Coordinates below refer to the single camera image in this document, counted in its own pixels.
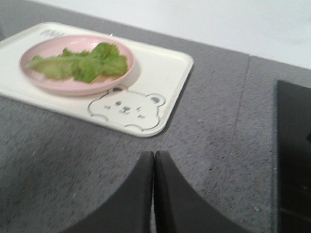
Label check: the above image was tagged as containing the cream bear print tray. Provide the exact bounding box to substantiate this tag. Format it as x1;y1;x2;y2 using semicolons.
0;23;193;137

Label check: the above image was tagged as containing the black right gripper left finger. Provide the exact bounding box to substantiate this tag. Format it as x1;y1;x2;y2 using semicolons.
64;151;154;233

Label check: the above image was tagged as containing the pink round plate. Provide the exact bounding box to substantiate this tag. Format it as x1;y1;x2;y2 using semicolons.
20;35;136;96

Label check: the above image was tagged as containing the green lettuce leaf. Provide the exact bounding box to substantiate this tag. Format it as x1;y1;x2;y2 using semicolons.
26;43;128;83

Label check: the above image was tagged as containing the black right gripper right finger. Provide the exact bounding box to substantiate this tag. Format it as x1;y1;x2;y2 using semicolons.
154;151;245;233

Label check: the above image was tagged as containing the black glass gas stove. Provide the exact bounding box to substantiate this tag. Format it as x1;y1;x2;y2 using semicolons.
277;81;311;233

